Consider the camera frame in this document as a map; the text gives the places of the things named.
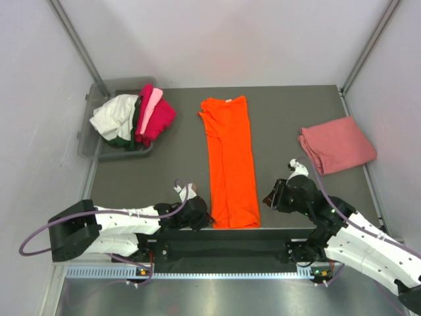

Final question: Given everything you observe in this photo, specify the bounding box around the orange t shirt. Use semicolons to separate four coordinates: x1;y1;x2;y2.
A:
198;95;261;229

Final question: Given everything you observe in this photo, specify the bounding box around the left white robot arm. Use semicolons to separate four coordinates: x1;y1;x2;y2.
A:
48;183;215;262

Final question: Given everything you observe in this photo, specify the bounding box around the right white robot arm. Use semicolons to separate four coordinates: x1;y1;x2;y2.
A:
263;159;420;314

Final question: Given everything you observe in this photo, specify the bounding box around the dark green t shirt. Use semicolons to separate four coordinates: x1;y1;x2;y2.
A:
103;96;141;151

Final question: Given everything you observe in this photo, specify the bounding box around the magenta t shirt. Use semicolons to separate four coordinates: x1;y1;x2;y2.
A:
134;84;176;147

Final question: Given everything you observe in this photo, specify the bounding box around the grey plastic bin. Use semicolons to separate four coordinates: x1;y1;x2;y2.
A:
77;76;157;161

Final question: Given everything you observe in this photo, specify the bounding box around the white t shirt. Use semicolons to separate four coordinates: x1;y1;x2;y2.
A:
89;94;138;141

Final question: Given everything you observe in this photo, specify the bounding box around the light pink t shirt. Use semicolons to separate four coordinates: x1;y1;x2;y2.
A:
139;88;163;135

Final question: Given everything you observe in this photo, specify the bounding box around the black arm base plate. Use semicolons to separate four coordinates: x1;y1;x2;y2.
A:
129;228;327;275

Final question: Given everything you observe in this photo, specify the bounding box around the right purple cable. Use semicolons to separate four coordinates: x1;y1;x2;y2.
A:
294;157;421;316

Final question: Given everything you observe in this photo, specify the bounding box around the slotted grey cable duct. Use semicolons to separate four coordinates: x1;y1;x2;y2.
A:
65;265;333;280

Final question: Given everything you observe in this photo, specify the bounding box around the right aluminium frame post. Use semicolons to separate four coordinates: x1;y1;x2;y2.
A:
339;0;403;97

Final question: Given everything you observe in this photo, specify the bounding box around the aluminium frame post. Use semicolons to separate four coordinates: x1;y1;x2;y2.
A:
339;0;403;97
47;0;111;98

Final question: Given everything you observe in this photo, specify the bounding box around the left aluminium frame post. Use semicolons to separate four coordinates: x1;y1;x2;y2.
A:
47;0;111;98

